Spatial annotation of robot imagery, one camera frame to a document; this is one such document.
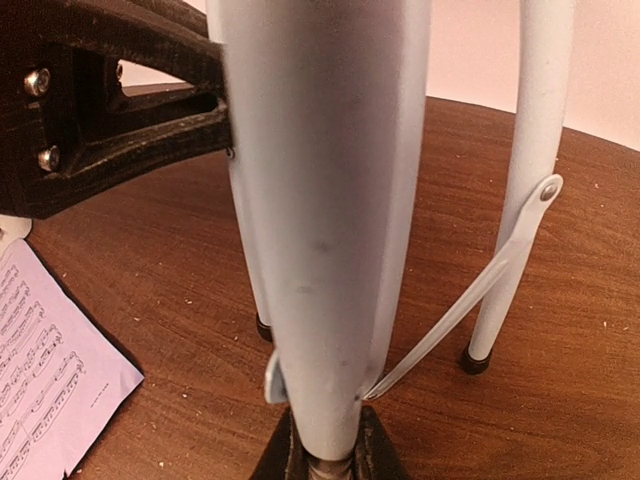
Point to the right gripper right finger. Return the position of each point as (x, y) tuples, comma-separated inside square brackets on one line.
[(375, 457)]

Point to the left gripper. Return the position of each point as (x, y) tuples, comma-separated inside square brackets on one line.
[(60, 85)]

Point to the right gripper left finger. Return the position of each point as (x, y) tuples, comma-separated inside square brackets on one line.
[(284, 457)]

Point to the white music stand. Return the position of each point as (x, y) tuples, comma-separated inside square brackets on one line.
[(327, 108)]

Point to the purple sheet music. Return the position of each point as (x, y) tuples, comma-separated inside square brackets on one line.
[(61, 379)]

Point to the white metronome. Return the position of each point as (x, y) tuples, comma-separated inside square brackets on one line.
[(13, 228)]

